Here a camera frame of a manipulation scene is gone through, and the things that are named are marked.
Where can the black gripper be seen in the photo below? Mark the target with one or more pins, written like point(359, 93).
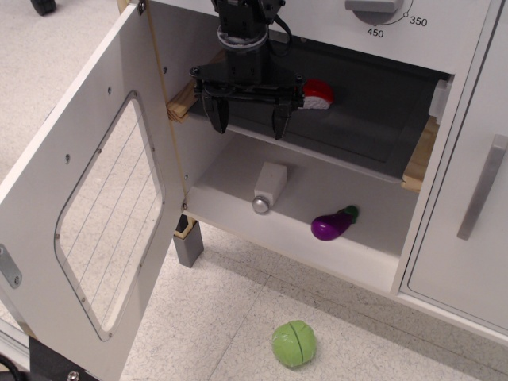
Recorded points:
point(249, 76)

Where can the white oven door with window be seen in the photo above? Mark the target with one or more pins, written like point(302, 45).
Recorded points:
point(88, 211)

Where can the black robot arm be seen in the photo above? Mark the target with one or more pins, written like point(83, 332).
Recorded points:
point(251, 33)

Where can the dark grey oven tray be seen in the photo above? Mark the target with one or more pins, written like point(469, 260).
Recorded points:
point(380, 109)

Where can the grey oven temperature knob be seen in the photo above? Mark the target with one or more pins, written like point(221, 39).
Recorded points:
point(373, 12)

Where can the white salt shaker silver cap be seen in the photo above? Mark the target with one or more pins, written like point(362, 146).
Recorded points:
point(269, 186)

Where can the red white sushi toy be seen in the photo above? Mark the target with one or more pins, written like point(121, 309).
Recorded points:
point(318, 95)

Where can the purple toy eggplant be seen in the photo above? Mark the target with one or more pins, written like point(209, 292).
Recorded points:
point(331, 226)

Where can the grey cabinet leg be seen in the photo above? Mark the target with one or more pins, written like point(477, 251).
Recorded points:
point(188, 241)

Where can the white toy kitchen cabinet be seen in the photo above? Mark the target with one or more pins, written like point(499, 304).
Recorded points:
point(374, 189)

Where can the black caster wheel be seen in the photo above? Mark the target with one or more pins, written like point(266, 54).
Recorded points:
point(44, 7)

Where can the green toy cabbage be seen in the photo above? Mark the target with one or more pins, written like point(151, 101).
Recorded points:
point(294, 343)

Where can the white cupboard door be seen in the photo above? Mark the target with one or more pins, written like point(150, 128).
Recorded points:
point(468, 279)

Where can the silver cupboard door handle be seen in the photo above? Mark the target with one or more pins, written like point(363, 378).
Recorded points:
point(483, 187)

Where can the black metal base plate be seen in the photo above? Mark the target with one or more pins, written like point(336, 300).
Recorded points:
point(46, 364)

